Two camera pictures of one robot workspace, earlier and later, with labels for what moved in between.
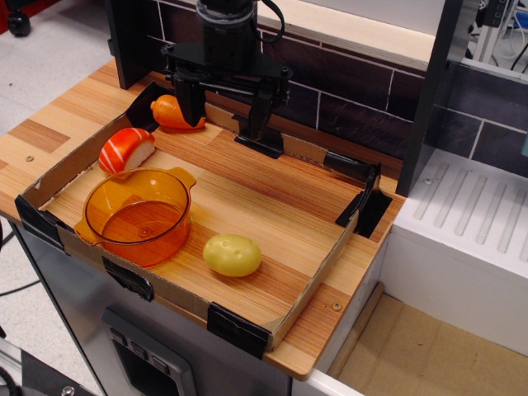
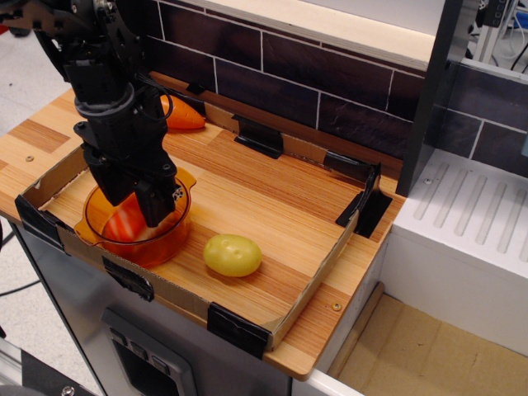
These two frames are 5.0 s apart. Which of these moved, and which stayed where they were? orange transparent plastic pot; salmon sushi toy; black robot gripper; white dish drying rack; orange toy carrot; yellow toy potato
Moved: salmon sushi toy; black robot gripper
Stayed: yellow toy potato; orange toy carrot; orange transparent plastic pot; white dish drying rack
